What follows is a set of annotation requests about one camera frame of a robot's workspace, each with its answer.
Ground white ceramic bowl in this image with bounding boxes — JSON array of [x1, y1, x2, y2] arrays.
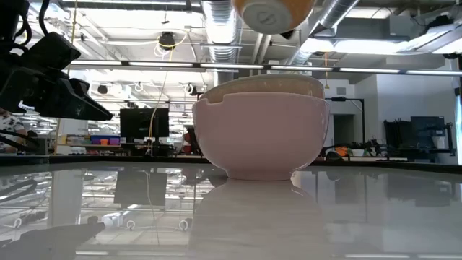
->
[[199, 73, 326, 105]]

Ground colourful storage bins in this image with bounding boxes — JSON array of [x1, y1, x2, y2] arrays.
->
[[90, 134, 121, 147]]

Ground black door frame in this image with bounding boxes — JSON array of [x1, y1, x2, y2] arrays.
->
[[323, 96, 366, 147]]

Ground corrugated silver ventilation duct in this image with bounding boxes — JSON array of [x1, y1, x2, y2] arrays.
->
[[200, 0, 242, 87]]

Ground black curved cable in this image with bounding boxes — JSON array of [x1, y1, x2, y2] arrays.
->
[[0, 129, 41, 152]]

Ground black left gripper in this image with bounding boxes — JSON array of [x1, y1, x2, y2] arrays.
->
[[0, 67, 114, 122]]

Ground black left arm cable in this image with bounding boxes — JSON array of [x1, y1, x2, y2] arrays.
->
[[38, 0, 52, 38]]

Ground black computer monitor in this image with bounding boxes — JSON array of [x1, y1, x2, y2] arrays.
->
[[119, 108, 170, 139]]

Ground orange patterned ceramic bowl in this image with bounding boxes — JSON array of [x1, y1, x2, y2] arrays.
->
[[231, 0, 318, 36]]

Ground long ceiling light bar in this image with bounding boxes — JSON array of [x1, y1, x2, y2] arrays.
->
[[66, 59, 462, 77]]

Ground black equipment rack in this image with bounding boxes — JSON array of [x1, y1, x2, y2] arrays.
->
[[383, 115, 455, 160]]

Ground large pink ceramic bowl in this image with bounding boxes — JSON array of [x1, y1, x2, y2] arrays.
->
[[191, 91, 331, 181]]

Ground yellow hanging cable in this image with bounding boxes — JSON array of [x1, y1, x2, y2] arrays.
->
[[147, 31, 189, 157]]

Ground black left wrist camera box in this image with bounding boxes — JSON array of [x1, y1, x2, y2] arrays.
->
[[22, 31, 82, 72]]

